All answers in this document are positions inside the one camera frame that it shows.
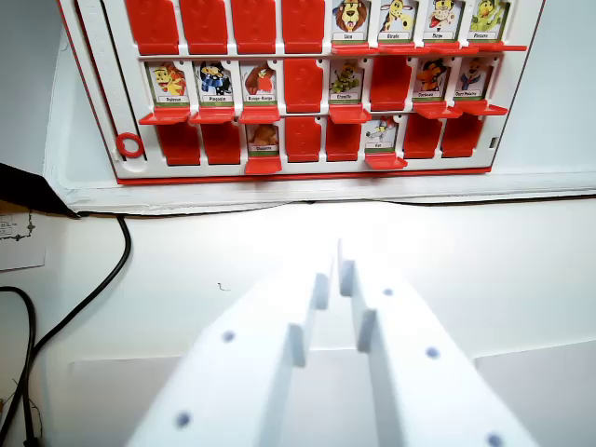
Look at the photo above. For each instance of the red and white game board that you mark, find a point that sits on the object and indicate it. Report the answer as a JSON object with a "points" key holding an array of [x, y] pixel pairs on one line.
{"points": [[302, 84]]}

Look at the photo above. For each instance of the white printed paper card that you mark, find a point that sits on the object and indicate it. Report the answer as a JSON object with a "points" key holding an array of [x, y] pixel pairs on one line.
{"points": [[23, 247]]}

